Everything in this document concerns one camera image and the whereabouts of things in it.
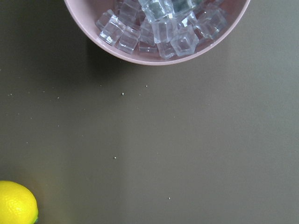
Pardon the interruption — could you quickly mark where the clear ice cube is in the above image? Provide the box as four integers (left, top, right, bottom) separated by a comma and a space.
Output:
171, 25, 199, 56
150, 14, 178, 44
99, 15, 126, 46
117, 26, 141, 55

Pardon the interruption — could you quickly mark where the pink bowl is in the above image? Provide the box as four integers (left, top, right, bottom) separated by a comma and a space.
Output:
65, 0, 250, 66

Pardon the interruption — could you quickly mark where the yellow lemon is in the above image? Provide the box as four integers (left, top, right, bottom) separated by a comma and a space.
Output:
0, 181, 38, 224

